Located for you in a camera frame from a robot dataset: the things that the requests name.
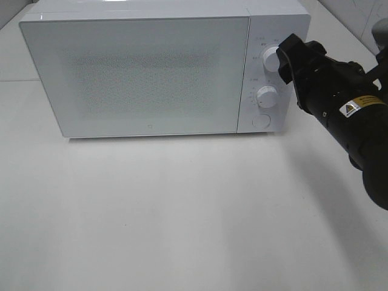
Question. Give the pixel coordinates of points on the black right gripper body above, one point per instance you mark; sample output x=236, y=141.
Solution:
x=343, y=98

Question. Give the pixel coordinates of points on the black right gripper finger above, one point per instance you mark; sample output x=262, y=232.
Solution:
x=311, y=55
x=288, y=67

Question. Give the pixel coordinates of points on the white timer knob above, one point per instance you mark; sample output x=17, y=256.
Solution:
x=267, y=97

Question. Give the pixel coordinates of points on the round white door button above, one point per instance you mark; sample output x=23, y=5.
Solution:
x=261, y=121

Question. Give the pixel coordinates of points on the white microwave door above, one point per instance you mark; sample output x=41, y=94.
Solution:
x=141, y=77

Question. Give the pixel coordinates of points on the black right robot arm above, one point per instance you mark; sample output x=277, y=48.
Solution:
x=371, y=160

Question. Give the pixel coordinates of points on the upper white power knob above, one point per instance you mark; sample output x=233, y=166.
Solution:
x=270, y=59

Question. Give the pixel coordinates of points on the white microwave oven body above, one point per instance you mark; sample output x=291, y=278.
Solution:
x=270, y=22

